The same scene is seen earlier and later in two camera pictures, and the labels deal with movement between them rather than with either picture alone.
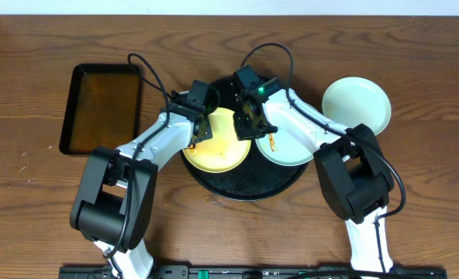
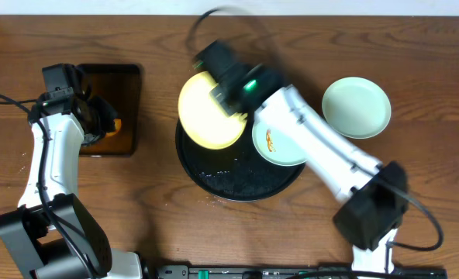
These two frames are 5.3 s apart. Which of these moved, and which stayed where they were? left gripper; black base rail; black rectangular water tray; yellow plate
Moved: left gripper; yellow plate
Stayed: black rectangular water tray; black base rail
